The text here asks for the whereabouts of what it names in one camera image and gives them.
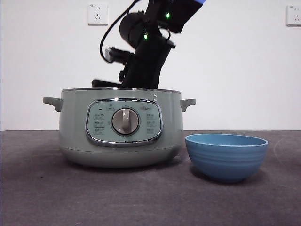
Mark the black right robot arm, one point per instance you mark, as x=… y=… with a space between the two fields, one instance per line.
x=155 y=21

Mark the pale green electric steamer pot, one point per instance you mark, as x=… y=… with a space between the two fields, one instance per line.
x=75 y=131

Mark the blue ribbed bowl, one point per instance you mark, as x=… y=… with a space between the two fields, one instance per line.
x=227 y=162

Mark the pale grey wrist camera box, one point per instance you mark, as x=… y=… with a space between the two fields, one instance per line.
x=109 y=55

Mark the white wall socket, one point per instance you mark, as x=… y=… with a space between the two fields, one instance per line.
x=294 y=15
x=98 y=14

